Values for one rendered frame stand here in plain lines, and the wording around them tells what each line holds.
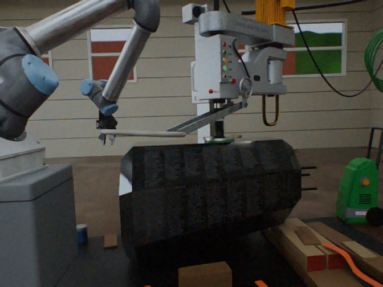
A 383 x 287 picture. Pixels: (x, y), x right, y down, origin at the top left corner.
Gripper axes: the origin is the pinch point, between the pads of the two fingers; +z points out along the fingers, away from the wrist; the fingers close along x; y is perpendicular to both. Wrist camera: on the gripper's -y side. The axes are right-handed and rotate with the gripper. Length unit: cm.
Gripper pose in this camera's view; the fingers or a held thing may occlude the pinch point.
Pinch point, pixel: (108, 143)
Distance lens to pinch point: 194.6
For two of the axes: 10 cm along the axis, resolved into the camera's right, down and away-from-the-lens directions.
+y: -3.1, 0.6, -9.5
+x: 9.5, 0.4, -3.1
